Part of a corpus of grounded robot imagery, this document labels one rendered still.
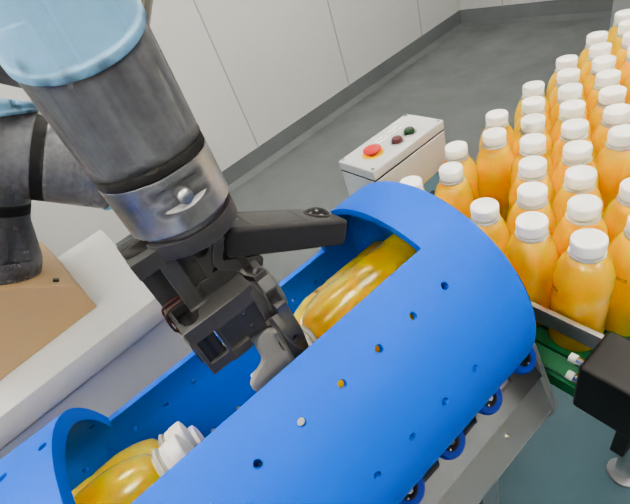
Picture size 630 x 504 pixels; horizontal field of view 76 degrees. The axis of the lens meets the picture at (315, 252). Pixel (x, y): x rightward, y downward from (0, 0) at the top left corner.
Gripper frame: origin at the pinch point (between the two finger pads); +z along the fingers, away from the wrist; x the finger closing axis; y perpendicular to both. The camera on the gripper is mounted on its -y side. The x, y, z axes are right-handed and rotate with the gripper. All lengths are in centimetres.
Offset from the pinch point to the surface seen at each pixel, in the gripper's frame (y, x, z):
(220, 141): -93, -277, 79
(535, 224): -35.0, 5.6, 4.8
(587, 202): -41.8, 8.6, 4.7
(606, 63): -83, -8, 4
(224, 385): 7.6, -12.3, 10.6
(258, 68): -149, -281, 46
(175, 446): 13.6, 0.4, -1.3
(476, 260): -17.1, 9.8, -5.2
